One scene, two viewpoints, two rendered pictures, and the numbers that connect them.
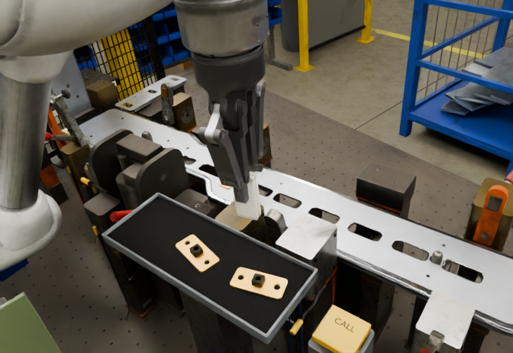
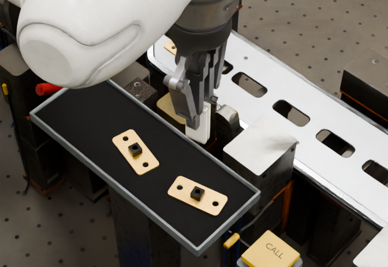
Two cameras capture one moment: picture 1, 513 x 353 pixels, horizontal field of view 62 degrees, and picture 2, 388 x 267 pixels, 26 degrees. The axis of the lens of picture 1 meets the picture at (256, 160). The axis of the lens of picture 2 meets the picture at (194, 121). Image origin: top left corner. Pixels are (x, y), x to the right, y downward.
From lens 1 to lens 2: 0.57 m
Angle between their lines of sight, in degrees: 16
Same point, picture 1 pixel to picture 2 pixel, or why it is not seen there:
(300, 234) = (252, 144)
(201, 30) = not seen: hidden behind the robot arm
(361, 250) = (324, 165)
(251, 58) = (219, 29)
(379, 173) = (373, 67)
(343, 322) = (274, 248)
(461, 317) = not seen: outside the picture
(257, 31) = (227, 13)
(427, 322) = (366, 259)
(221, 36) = (196, 18)
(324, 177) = (316, 33)
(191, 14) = not seen: outside the picture
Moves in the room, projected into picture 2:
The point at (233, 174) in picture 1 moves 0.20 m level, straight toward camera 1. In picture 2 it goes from (188, 111) to (191, 255)
